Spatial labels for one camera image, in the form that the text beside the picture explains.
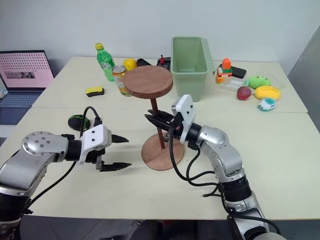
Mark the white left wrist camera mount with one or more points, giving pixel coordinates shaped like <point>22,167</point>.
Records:
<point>96,136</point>

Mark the wooden pole with round top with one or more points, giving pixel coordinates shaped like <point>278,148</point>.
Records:
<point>148,80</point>

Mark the yellow and black sponge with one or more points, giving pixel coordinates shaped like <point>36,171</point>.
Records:
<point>94,91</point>

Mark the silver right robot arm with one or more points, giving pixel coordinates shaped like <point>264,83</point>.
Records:
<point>220,142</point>

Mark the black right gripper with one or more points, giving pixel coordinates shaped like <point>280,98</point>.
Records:
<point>175,125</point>

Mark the flat black device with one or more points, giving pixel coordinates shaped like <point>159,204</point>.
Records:
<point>143,62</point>

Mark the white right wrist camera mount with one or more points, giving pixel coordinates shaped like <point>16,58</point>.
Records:
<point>186,110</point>

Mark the open laptop with pink screen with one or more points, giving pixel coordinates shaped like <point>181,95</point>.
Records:
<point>23,70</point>

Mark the green plush toy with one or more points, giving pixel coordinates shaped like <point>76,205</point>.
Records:
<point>260,81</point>

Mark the black box with red lever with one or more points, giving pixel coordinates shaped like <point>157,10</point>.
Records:
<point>163,62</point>

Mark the red toy apple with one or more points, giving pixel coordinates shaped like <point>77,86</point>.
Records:
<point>243,93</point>

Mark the clear plastic tray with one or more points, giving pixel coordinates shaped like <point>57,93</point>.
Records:
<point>232,83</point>

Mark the round wooden base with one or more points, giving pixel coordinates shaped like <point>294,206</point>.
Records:
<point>155,155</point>

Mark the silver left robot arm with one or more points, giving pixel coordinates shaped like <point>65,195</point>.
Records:
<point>35,160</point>

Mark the clear plastic bag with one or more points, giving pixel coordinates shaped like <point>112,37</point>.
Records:
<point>276,80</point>

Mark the green bottle with yellow cap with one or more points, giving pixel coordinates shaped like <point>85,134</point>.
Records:
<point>105,61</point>

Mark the yellow toy lemon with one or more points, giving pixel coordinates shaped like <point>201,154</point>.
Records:
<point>130,64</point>

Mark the black and green round toy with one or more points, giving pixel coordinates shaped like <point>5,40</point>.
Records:
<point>75,122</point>

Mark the white and teal toy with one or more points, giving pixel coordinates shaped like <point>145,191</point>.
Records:
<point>267,103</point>

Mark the orange drink can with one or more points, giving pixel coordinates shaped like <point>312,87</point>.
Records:
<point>120,81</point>

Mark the black rectangular case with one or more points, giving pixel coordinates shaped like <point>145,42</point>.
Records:
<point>238,72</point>

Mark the yellow plush toy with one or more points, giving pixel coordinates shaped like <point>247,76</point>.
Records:
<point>267,92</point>

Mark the green plastic bin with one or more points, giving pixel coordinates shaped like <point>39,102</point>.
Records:
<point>190,75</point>

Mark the toy brick figure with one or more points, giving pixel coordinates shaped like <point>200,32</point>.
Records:
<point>223,71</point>

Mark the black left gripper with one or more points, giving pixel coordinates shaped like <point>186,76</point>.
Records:
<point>99,161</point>

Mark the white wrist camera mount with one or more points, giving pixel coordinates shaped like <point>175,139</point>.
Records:
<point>96,136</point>
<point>186,110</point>

